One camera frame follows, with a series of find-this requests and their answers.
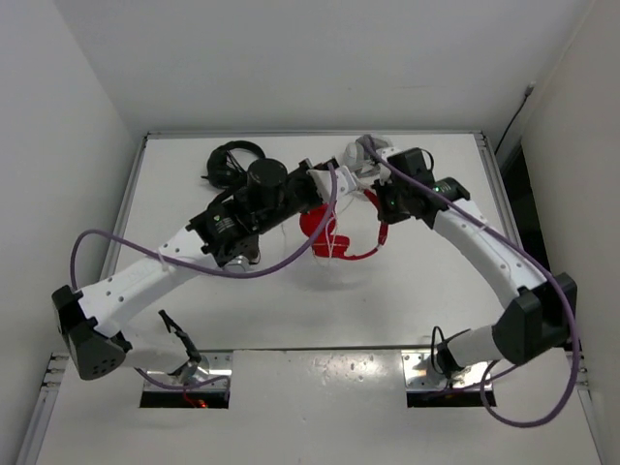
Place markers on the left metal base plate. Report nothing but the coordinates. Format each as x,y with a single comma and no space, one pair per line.
213,369

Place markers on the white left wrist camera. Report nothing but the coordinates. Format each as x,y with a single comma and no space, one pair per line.
345,182

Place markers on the grey white headphones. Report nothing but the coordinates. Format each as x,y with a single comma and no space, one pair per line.
358,159

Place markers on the red headphones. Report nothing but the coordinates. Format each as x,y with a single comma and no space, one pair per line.
331,245

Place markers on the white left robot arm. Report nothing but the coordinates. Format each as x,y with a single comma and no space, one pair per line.
95,320

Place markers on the metal base plate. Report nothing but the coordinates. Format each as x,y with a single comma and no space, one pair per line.
213,369
420,377

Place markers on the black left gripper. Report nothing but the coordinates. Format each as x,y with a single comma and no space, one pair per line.
301,173

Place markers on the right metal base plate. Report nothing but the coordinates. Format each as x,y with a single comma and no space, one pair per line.
420,377

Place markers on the brown silver headphones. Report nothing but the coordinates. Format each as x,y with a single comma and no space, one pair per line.
242,263

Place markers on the black headphones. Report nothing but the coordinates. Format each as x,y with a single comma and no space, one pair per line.
223,170

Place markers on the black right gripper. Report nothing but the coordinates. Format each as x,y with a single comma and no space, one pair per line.
386,214

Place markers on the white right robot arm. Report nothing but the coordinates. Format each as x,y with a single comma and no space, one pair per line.
537,306

